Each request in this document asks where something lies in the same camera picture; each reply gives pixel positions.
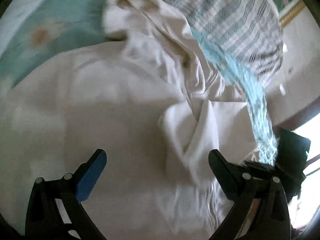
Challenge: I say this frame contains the white large garment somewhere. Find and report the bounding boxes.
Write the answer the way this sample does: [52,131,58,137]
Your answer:
[1,0,256,239]

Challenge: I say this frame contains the gold picture frame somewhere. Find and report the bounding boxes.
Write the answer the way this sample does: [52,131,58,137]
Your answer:
[279,0,306,28]

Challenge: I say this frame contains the teal floral bed sheet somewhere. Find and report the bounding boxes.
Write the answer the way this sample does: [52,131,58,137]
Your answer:
[1,0,107,87]

